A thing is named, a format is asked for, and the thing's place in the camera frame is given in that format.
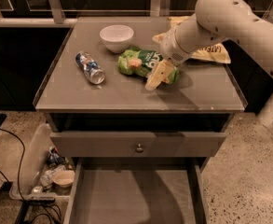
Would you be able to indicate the crushed blue soda can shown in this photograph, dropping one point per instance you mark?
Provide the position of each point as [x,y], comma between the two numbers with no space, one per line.
[91,70]

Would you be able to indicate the clear plastic storage bin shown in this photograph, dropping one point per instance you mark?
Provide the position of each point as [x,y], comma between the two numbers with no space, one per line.
[33,166]

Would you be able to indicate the open grey middle drawer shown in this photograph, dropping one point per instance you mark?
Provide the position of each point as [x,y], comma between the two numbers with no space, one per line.
[137,191]

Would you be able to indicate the white ceramic bowl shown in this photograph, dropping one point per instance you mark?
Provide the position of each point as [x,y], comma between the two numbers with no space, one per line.
[117,38]

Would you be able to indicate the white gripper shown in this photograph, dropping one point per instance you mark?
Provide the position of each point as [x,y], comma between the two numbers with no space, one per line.
[170,48]

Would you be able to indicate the grey drawer cabinet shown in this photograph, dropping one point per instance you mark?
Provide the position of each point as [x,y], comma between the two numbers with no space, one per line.
[204,99]

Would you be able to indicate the small bowl in bin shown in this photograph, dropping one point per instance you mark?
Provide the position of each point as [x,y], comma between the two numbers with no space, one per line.
[64,178]

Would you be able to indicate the plastic bottle in bin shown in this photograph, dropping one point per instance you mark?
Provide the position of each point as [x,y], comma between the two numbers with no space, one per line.
[46,179]

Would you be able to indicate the black power strip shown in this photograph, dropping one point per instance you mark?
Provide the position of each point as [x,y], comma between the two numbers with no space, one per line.
[40,199]

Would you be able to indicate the green rice chip bag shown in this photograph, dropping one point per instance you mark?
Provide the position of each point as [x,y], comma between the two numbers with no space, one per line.
[140,62]

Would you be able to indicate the round metal drawer knob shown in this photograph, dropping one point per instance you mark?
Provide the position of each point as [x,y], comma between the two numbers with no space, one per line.
[139,148]

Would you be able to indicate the closed grey top drawer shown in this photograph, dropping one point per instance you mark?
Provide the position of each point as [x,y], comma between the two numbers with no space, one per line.
[123,144]

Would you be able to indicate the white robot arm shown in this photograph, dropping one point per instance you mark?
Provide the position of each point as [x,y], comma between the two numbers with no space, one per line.
[213,22]

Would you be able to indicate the metal window railing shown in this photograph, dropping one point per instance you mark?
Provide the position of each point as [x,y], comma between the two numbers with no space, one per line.
[66,13]

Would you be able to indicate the blue wrapper in bin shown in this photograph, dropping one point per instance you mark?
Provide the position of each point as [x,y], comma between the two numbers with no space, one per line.
[54,158]

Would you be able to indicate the brown yellow chip bag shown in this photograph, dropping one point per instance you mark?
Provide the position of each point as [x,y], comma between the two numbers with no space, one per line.
[208,47]

